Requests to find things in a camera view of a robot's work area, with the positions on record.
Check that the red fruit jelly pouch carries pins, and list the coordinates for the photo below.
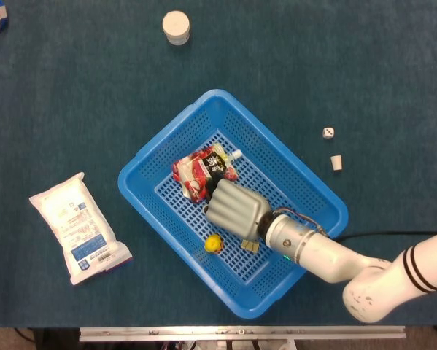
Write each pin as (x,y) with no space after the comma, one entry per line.
(196,171)

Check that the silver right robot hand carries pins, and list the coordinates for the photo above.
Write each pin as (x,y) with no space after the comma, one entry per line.
(236,209)

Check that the gold binder clip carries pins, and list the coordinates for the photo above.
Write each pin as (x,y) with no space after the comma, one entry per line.
(250,246)

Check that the teal table cloth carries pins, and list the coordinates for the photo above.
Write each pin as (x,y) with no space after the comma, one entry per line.
(349,73)

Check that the white die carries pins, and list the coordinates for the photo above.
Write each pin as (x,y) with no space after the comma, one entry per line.
(328,133)

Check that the yellow round toy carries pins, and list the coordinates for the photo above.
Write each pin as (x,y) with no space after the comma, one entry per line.
(213,243)

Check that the blue perforated plastic basket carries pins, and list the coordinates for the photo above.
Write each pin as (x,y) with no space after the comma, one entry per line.
(276,160)

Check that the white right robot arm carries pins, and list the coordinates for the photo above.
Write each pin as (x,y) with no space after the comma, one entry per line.
(331,259)

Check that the aluminium rail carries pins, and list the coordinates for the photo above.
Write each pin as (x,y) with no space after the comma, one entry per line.
(240,332)

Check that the white lidded jar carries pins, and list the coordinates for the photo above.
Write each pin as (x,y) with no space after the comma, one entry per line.
(176,26)

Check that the white snack bag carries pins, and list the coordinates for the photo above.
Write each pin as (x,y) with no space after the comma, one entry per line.
(77,226)

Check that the small white cylinder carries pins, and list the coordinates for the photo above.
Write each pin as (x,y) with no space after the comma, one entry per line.
(336,163)

